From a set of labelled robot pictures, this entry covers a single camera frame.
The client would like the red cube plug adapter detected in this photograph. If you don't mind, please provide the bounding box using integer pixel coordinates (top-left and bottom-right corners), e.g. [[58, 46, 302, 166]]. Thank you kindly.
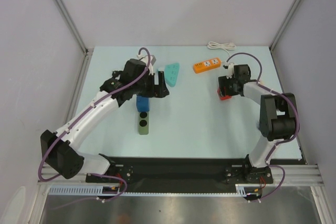
[[217, 89, 232, 101]]

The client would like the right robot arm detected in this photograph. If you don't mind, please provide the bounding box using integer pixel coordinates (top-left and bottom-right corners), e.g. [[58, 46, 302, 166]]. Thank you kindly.
[[218, 63, 299, 184]]

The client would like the white power cable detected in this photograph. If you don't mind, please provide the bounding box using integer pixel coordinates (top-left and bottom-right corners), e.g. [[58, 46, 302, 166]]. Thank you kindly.
[[207, 41, 237, 64]]

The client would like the right aluminium frame post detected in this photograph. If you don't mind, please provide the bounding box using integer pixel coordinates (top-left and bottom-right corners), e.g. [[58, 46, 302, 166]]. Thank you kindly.
[[269, 0, 303, 53]]

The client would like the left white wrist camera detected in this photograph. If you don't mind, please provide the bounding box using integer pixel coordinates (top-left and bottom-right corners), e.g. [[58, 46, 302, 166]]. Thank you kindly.
[[137, 54, 156, 75]]

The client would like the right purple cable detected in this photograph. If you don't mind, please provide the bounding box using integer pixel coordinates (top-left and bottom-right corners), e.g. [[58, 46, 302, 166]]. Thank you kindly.
[[226, 52, 300, 204]]

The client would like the green power strip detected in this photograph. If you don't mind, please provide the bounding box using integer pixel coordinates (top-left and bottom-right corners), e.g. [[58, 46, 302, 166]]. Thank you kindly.
[[138, 112, 149, 135]]

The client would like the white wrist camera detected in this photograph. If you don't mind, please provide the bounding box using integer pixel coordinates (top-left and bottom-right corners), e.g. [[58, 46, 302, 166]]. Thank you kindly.
[[137, 54, 156, 75], [223, 62, 235, 78]]

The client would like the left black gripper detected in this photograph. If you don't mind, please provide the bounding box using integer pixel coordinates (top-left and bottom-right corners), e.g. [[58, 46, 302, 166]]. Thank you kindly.
[[132, 71, 169, 99]]

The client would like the orange power strip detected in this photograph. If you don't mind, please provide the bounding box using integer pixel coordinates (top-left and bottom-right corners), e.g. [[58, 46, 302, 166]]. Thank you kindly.
[[193, 57, 222, 74]]

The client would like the aluminium frame post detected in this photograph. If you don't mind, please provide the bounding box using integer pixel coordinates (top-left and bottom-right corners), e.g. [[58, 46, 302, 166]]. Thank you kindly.
[[53, 0, 88, 55], [269, 0, 303, 53]]

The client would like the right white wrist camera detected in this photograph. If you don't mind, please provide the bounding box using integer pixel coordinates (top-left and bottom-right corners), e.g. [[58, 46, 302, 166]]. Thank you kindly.
[[223, 62, 235, 78]]

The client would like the white slotted cable duct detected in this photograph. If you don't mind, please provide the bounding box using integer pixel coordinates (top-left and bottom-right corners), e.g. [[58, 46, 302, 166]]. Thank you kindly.
[[48, 184, 263, 197]]

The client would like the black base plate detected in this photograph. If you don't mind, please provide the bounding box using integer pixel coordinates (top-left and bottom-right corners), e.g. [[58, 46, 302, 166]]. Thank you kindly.
[[85, 155, 308, 194]]

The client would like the blue cube plug adapter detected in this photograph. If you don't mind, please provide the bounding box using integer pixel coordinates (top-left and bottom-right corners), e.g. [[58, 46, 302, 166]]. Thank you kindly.
[[136, 96, 150, 112]]

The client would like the left aluminium frame post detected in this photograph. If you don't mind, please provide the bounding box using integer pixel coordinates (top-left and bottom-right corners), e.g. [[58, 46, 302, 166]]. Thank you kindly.
[[53, 0, 88, 55]]

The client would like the teal triangular power socket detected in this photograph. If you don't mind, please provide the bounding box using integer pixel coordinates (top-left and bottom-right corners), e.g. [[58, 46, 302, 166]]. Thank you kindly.
[[157, 62, 180, 87]]

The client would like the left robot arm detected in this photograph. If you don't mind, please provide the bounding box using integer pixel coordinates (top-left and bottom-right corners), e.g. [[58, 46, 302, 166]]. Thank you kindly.
[[40, 55, 170, 182]]

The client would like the aluminium front rail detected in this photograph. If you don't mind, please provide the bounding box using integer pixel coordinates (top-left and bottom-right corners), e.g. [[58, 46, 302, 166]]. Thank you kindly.
[[41, 165, 324, 186]]

